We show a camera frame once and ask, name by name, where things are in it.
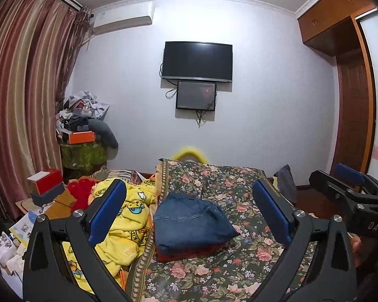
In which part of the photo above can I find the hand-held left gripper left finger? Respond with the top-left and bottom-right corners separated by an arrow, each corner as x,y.
22,179 -> 136,302

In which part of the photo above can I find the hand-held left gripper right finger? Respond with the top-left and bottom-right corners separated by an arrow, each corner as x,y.
249,180 -> 359,302

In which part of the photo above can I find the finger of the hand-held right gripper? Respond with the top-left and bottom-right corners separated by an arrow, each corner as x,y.
309,170 -> 378,210
335,163 -> 378,199

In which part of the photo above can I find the blue denim jacket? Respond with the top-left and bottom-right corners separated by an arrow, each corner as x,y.
153,193 -> 240,255

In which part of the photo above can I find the red garment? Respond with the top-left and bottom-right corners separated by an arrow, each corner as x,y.
156,241 -> 231,262

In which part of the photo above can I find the person's right forearm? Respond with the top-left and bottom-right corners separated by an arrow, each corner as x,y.
357,233 -> 378,290

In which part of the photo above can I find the person's right hand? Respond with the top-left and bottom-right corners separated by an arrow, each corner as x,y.
350,235 -> 363,267

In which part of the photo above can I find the yellow cartoon print blanket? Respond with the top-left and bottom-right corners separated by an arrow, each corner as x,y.
61,178 -> 157,294

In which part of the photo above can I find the dark grey cloth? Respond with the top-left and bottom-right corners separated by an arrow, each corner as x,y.
273,164 -> 298,204

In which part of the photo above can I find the red plush toy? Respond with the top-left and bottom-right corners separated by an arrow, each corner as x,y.
66,178 -> 97,210

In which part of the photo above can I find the striped cloth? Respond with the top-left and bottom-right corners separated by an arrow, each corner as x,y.
94,168 -> 146,185

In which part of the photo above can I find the brown cardboard sheet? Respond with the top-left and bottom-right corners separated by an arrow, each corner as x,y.
45,191 -> 82,221

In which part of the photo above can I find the dark floral bedspread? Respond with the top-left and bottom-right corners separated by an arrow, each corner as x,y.
126,158 -> 334,302

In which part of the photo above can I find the brown wooden door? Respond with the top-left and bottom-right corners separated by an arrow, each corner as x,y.
335,16 -> 376,192

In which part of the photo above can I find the grey box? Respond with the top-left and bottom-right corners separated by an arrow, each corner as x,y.
30,182 -> 66,207

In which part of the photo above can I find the green patterned covered box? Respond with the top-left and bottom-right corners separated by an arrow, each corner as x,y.
60,141 -> 109,172

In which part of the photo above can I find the red box with white lid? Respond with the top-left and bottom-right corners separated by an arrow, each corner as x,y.
27,168 -> 64,195

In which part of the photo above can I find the grey neck pillow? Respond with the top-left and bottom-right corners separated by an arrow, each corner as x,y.
87,119 -> 119,150

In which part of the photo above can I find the orange box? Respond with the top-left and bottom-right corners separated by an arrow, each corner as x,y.
68,130 -> 96,145

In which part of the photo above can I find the pile of papers and booklets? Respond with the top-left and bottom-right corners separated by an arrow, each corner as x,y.
0,210 -> 40,279

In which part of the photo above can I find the pile of clutter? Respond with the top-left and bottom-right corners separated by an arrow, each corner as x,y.
55,91 -> 111,133

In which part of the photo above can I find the striped brown curtain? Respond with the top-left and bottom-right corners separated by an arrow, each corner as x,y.
0,0 -> 92,229

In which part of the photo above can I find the wooden overhead cabinet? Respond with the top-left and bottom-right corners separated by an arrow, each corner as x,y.
297,0 -> 378,58

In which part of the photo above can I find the white air conditioner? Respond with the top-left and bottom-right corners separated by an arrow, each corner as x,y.
91,2 -> 153,36

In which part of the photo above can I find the yellow ring cushion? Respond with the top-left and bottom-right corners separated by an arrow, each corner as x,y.
171,145 -> 208,165

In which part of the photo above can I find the black monitor cable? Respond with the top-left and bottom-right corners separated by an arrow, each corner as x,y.
196,110 -> 209,128

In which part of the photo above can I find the small black wall monitor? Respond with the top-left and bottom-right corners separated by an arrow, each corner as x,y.
176,81 -> 217,111

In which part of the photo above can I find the black wall television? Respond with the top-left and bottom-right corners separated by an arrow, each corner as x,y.
162,41 -> 233,84

